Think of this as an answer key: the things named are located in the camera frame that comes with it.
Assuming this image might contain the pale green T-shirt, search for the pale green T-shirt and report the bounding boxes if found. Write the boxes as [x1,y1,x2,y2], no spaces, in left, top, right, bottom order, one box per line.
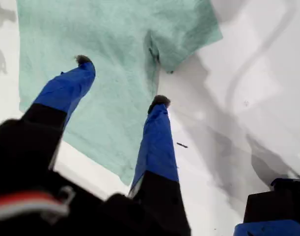
[16,0,224,186]

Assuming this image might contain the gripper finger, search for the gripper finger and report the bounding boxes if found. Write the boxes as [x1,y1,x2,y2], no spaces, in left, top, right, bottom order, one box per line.
[24,54,96,133]
[129,95,189,219]

